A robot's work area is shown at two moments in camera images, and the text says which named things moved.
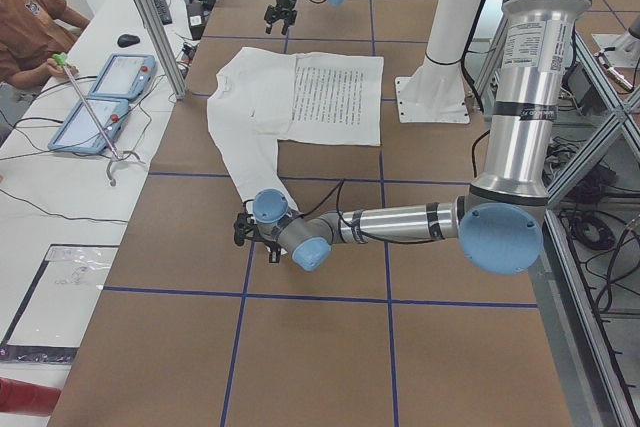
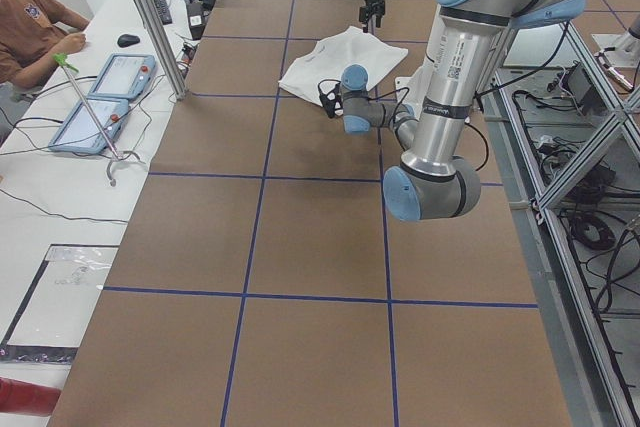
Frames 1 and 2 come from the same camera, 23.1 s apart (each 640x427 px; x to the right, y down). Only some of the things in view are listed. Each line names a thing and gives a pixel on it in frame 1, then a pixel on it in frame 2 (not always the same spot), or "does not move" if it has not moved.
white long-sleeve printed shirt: [258, 98] → [329, 57]
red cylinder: [27, 398] does not move
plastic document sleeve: [49, 320] does not move
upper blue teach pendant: [124, 76] does not move
